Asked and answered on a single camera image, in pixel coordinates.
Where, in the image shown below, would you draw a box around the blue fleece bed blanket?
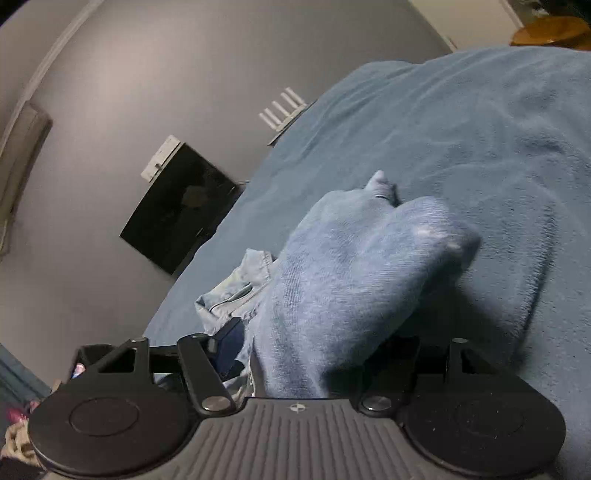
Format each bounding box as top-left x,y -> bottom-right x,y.
145,47 -> 590,479

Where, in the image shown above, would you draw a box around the white wifi router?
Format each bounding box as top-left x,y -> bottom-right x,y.
259,87 -> 310,147

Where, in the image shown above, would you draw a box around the wooden round table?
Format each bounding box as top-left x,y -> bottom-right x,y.
510,16 -> 590,51

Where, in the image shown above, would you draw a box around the light blue denim jeans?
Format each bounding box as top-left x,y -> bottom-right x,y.
195,172 -> 480,399

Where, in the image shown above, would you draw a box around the pink item on sill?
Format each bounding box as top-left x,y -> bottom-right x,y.
6,400 -> 40,424

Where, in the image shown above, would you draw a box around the patterned cloth on sill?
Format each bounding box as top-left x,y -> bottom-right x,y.
1,420 -> 42,468

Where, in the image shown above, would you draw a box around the black television screen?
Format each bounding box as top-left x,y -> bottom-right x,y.
120,143 -> 242,275

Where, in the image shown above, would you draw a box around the white box above television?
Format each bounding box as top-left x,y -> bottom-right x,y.
141,135 -> 181,183

